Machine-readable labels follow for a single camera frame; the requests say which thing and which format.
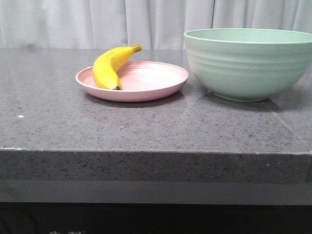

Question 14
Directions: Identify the pink plate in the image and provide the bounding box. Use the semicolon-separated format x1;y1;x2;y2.
76;61;189;102

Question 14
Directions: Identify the green bowl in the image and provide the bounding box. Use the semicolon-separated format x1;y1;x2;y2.
184;28;312;102

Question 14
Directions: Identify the white curtain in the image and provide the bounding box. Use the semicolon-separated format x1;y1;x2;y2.
0;0;312;50

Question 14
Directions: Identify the yellow banana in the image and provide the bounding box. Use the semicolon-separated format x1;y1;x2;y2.
93;44;142;90

